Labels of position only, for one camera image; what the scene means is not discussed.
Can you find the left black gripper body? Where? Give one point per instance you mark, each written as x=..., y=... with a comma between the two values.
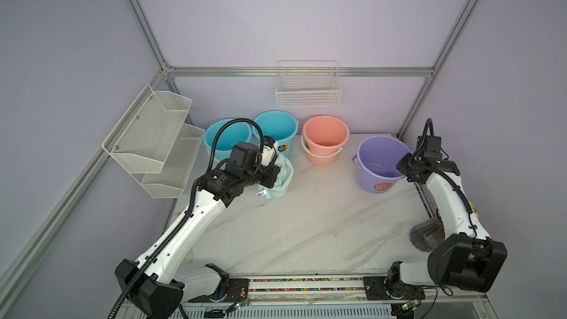
x=259, y=176

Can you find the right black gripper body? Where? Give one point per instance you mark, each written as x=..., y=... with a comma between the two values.
x=407, y=169

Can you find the teal plastic bucket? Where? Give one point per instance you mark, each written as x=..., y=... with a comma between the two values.
x=234, y=134
x=282, y=127

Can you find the mint green microfiber cloth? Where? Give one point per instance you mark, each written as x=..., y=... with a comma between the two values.
x=283, y=180

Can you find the purple plastic bucket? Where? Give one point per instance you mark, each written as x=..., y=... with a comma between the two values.
x=376, y=161

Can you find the pink plastic bucket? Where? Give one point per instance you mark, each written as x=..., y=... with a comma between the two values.
x=323, y=138

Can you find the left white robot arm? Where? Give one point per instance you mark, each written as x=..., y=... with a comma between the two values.
x=153, y=282

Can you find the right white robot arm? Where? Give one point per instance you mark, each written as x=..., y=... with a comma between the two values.
x=468, y=258

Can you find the yellow artificial flower bouquet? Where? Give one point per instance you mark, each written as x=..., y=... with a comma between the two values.
x=473, y=208

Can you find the dark flower vase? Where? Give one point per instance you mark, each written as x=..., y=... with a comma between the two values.
x=427, y=235

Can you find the white mesh two-tier shelf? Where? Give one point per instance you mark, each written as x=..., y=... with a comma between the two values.
x=155, y=144

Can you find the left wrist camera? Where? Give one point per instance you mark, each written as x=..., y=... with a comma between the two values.
x=269, y=152

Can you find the white wire wall basket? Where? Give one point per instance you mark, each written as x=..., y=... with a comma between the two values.
x=302, y=84

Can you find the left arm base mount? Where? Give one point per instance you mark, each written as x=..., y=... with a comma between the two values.
x=226, y=291

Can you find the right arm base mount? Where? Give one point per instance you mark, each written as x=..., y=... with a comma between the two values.
x=390, y=286

